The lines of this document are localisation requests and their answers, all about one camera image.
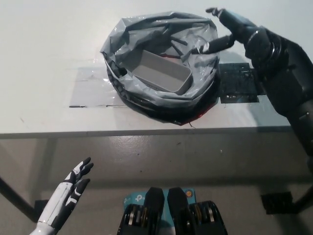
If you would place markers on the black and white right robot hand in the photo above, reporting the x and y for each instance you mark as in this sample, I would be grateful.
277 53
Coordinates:
237 27

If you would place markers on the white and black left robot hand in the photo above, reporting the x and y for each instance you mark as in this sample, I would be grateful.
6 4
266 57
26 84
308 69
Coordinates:
64 193

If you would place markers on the small grey rectangular basket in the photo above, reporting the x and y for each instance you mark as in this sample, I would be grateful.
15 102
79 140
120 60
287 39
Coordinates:
159 76

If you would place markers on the bin with grey plastic liner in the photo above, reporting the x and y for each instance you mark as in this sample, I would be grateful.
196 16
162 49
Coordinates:
146 98

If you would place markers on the black table leg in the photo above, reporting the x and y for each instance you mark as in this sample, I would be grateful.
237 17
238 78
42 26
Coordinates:
14 195

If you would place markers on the red flat item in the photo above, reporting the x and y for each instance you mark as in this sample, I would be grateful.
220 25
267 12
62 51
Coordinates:
171 56

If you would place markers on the clear tape sheet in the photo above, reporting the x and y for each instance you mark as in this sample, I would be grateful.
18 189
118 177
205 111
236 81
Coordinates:
88 90

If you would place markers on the dark thread scrap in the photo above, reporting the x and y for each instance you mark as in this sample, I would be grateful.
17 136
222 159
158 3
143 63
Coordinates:
192 125

